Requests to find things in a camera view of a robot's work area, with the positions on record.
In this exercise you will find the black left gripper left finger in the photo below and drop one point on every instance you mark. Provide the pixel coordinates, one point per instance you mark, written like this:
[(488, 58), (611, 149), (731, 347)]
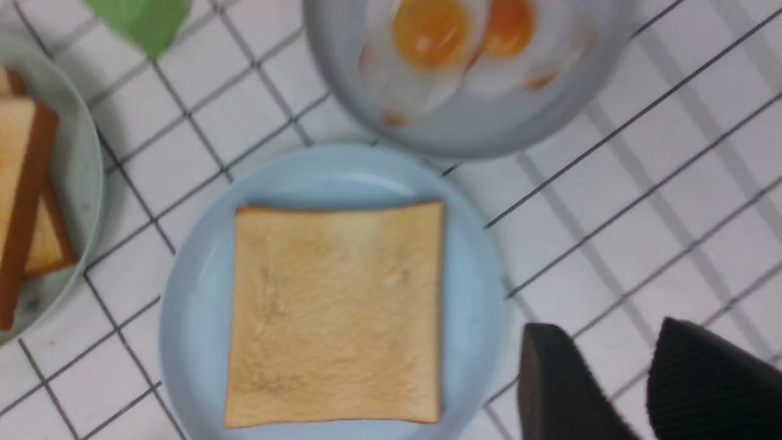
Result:
[(558, 397)]

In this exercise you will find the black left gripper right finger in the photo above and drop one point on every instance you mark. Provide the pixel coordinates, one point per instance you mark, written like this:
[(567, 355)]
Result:
[(701, 386)]

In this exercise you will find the toast slice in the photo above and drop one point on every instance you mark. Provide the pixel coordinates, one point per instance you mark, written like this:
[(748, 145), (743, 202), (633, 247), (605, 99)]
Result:
[(28, 135), (336, 315), (51, 249)]

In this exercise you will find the fried egg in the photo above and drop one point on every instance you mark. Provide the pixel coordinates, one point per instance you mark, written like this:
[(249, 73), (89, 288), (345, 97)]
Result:
[(528, 45), (417, 53)]

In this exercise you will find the white grid tablecloth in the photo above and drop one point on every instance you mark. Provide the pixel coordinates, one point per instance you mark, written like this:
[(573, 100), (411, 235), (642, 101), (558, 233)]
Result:
[(661, 200)]

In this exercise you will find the grey plate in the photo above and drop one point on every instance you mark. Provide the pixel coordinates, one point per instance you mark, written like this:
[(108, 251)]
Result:
[(468, 127)]

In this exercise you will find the light blue plate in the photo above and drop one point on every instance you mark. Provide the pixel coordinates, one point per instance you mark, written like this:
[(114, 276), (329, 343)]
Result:
[(196, 307)]

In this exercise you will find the pale green plate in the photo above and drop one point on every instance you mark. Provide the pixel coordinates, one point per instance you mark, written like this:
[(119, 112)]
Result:
[(77, 175)]

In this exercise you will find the green cube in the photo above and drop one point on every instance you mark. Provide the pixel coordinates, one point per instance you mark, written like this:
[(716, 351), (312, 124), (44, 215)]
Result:
[(151, 26)]

